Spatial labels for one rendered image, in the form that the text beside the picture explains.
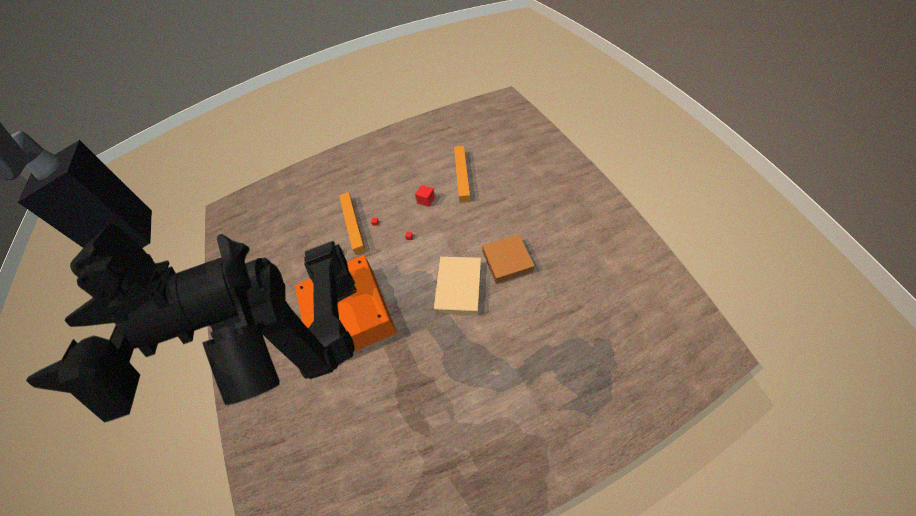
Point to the orange long bar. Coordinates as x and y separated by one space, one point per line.
352 224
462 178

